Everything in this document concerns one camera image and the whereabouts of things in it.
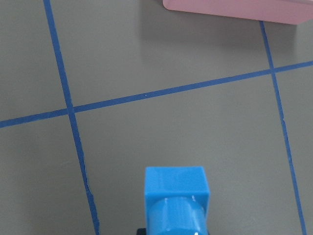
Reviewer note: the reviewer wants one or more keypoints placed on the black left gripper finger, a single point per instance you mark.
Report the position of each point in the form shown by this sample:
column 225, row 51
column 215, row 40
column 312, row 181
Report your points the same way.
column 141, row 231

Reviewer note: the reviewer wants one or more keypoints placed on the long blue toy block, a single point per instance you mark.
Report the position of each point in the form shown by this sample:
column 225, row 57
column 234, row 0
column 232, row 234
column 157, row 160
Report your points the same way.
column 176, row 200

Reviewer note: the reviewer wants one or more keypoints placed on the pink plastic box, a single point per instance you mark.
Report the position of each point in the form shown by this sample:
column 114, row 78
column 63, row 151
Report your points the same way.
column 277, row 11

